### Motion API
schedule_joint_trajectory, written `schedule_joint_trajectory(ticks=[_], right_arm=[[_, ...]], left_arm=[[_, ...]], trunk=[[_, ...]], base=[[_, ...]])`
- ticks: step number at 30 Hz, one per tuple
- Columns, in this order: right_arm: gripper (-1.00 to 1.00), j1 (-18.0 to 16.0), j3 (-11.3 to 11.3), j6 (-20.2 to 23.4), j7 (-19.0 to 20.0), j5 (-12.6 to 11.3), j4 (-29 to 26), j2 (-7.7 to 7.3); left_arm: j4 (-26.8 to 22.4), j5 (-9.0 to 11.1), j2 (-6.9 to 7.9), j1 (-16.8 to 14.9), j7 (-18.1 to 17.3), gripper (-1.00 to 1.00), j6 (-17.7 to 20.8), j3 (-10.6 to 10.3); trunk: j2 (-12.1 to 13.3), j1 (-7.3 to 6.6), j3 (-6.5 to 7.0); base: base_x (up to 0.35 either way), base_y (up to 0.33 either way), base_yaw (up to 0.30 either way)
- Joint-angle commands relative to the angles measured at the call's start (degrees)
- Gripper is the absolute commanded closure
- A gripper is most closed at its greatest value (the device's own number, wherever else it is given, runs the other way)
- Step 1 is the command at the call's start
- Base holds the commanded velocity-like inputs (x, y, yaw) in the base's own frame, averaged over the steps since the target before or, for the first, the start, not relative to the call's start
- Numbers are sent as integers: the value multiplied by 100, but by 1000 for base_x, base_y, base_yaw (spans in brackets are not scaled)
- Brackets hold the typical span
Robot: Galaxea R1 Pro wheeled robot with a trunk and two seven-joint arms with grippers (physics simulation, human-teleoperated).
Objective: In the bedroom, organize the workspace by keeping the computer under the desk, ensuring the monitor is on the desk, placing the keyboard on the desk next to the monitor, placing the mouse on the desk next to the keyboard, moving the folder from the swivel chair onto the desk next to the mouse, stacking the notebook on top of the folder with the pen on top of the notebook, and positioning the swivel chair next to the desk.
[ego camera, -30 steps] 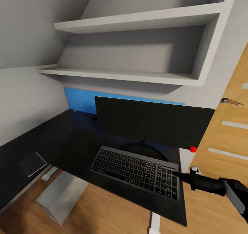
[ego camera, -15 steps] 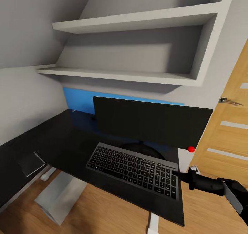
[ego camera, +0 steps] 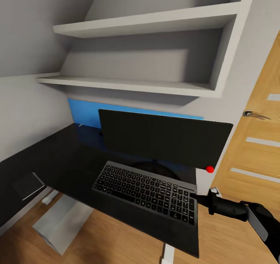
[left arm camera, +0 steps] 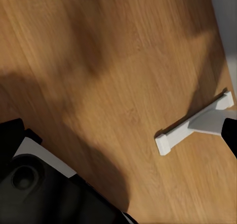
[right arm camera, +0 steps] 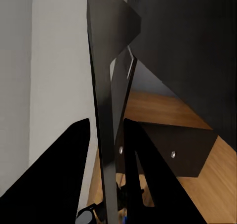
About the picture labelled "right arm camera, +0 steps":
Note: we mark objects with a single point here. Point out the keyboard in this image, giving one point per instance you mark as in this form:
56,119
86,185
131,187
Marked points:
111,26

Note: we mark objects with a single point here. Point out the cabinet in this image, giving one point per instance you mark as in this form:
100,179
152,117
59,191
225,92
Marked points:
182,138
96,191

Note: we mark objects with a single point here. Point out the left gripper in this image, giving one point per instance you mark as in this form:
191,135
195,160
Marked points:
121,197

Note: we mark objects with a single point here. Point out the notebook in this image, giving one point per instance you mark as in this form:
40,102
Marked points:
128,61

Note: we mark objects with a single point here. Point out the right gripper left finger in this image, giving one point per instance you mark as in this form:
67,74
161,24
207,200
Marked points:
48,192

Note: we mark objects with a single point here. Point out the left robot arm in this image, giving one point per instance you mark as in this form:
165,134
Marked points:
86,215

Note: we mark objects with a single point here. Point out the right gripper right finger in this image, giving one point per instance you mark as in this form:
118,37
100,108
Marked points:
172,203

